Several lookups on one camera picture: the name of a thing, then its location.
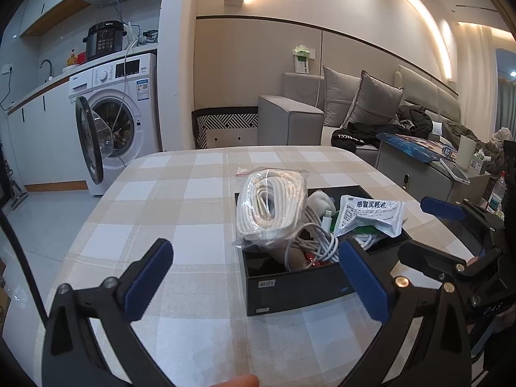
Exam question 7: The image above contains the white sheer curtain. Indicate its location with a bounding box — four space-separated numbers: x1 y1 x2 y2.
457 22 501 138

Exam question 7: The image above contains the black cable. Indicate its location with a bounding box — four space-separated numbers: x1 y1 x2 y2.
0 210 49 323

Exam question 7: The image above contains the pale pink soft wad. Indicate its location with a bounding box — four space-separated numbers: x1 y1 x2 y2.
274 246 309 273

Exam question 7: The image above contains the power strip with plugs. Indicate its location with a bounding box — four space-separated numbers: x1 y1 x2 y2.
129 28 159 47

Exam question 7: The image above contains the white upper kitchen cabinet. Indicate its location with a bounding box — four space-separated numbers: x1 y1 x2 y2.
18 0 122 37

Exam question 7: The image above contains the person's left hand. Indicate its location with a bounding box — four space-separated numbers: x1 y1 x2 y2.
215 374 259 387

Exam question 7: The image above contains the white washing machine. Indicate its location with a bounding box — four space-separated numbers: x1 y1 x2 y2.
68 52 162 196

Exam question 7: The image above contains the grey sofa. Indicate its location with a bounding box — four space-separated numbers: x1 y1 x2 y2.
258 64 462 158

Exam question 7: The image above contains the white kitchen base cabinet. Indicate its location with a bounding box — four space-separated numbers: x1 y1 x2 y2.
6 76 89 192

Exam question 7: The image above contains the clear water bottle red cap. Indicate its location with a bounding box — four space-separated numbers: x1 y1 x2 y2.
486 171 506 214

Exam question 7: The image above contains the dark puffy jacket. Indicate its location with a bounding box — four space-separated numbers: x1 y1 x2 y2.
397 105 433 138

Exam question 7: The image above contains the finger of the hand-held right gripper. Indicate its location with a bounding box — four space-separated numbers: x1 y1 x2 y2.
397 241 472 287
421 197 504 234

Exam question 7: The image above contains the black cardboard box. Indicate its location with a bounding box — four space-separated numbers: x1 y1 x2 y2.
235 185 412 317

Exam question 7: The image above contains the white green tissue box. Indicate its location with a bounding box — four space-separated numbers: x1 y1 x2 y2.
470 149 491 175

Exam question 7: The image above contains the grey bedside cabinet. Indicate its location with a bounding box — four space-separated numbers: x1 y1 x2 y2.
375 133 492 206

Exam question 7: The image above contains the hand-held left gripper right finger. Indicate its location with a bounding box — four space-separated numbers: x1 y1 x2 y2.
334 239 473 387

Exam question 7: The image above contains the black printed jacket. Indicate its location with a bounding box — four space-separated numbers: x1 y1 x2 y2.
331 121 382 148

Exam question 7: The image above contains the white green sachet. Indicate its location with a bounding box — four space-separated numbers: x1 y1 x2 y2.
334 194 407 239

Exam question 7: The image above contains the white cup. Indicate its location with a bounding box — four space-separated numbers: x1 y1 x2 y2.
457 135 478 170

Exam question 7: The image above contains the smartphone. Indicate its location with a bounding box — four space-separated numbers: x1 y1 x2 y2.
439 158 470 184

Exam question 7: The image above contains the white power cord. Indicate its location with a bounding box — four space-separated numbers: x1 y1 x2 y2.
113 22 140 146

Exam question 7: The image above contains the bagged beige rope coil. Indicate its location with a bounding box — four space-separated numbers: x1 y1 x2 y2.
232 168 310 251

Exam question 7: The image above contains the black pressure cooker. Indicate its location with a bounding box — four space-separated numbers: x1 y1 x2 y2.
83 22 127 62

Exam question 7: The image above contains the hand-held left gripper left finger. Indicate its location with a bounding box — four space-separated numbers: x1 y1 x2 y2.
41 239 178 387

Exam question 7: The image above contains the white charging cable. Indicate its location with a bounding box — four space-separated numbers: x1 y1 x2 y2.
284 207 339 271

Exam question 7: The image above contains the black white patterned basket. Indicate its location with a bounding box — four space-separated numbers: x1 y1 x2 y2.
191 107 259 150

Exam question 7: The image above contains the olive coat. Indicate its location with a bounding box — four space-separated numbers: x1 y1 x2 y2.
441 120 492 150

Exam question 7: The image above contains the grey piped pillow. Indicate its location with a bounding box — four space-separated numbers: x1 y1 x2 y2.
322 65 361 127
341 70 405 127

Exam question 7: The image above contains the tissue box on sofa back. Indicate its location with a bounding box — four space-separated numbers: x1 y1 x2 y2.
292 45 315 74

